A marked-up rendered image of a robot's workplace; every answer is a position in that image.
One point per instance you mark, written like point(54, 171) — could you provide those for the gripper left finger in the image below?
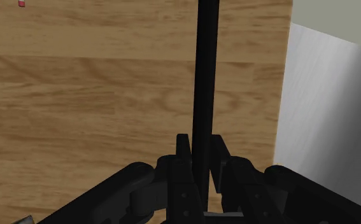
point(180, 186)

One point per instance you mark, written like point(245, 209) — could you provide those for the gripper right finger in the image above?
point(248, 186)

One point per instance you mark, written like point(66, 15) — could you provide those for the long black stick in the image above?
point(205, 77)

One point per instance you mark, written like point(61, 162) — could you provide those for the silver metal cabinet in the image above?
point(326, 108)

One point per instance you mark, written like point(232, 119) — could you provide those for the small grey metal thing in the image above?
point(23, 220)

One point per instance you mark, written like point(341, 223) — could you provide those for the small red and white thing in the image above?
point(21, 3)

